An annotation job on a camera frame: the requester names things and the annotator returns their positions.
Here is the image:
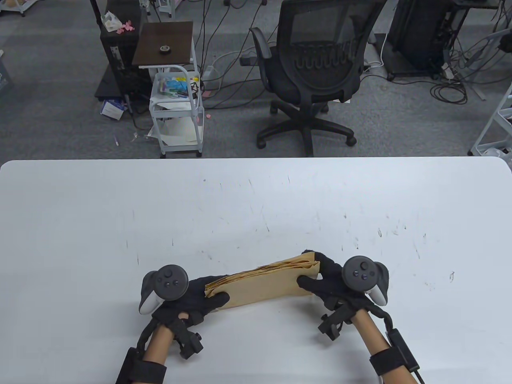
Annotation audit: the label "black equipment cabinet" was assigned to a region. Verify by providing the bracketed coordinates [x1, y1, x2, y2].
[387, 0, 469, 79]

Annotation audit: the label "person's right forearm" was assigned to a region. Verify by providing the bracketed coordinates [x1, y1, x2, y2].
[348, 310, 417, 384]

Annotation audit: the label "black left glove cable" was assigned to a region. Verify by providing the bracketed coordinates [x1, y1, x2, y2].
[137, 316, 157, 350]

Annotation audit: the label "white metal rack frame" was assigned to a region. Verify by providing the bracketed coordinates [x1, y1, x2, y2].
[468, 82, 512, 158]

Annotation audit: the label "white and blue box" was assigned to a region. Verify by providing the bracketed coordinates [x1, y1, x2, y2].
[100, 99, 126, 121]

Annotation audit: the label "black sensor box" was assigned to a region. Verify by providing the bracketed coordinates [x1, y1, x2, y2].
[116, 347, 139, 384]
[386, 328, 420, 373]

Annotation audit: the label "grey right hand controller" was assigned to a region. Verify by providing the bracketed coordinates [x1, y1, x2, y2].
[341, 256, 390, 307]

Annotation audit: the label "white cart with brown top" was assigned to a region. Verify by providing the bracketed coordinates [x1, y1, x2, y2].
[132, 21, 205, 158]

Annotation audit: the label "clear plastic bag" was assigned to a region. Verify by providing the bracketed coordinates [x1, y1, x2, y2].
[102, 11, 122, 32]

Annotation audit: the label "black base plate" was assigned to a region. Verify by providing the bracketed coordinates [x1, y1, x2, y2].
[94, 64, 121, 100]

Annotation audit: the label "crumpled plastic bag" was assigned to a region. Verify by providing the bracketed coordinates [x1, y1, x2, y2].
[482, 147, 512, 161]

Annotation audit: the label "grey left hand controller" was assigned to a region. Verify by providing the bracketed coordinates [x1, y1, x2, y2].
[139, 265, 190, 316]

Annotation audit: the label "grey hand controller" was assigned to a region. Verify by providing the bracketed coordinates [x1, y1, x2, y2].
[139, 265, 190, 316]
[341, 256, 390, 307]

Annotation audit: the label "black right wrist strap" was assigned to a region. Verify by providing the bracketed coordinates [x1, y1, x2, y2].
[369, 347, 406, 376]

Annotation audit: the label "person's right hand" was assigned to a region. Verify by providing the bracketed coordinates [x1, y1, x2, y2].
[297, 251, 385, 320]

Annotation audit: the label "black wrist strap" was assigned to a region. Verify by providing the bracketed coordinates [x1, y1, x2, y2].
[127, 360, 168, 384]
[369, 347, 406, 376]

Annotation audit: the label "coiled black cable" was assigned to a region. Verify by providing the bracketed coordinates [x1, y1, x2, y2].
[430, 78, 469, 106]

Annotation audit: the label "person's left forearm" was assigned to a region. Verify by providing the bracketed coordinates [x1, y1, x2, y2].
[143, 322, 179, 365]

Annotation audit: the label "black right sensor box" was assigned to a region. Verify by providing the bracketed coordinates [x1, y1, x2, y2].
[386, 328, 420, 373]

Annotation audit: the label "white stand legs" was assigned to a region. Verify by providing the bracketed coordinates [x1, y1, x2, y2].
[139, 0, 185, 19]

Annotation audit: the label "white trolley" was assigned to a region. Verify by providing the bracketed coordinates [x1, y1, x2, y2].
[0, 0, 41, 18]

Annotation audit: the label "blue packet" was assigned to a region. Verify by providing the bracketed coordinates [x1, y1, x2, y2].
[162, 78, 189, 94]

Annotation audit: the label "person's left hand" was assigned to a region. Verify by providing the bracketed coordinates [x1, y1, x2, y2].
[154, 275, 231, 327]

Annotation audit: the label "black left sensor box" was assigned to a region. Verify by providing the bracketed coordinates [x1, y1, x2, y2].
[116, 347, 139, 384]

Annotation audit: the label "black mesh office chair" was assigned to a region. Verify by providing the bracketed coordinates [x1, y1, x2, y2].
[240, 0, 388, 157]

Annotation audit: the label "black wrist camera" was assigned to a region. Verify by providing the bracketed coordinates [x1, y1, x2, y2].
[174, 319, 204, 360]
[318, 311, 346, 342]

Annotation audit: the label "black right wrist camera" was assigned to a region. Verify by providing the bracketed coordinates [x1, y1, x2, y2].
[318, 311, 346, 342]

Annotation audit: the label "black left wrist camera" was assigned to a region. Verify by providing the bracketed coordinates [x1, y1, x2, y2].
[174, 319, 204, 360]

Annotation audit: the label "white paper sheets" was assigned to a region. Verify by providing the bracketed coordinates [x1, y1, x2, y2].
[149, 119, 199, 147]

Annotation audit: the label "black computer tower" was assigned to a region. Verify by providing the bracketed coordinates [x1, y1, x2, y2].
[99, 0, 151, 100]

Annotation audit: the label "black left wrist strap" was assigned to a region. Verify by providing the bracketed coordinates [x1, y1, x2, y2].
[127, 360, 168, 384]

